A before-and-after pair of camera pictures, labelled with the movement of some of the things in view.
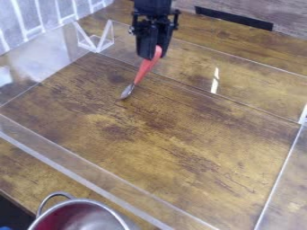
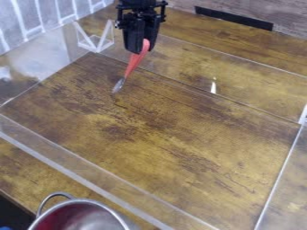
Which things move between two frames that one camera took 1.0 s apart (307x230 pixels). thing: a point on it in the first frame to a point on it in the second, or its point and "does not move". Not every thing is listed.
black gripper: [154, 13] to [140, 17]
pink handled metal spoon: [148, 65] to [134, 62]
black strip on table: [265, 25] does not move
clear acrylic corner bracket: [86, 40] does not move
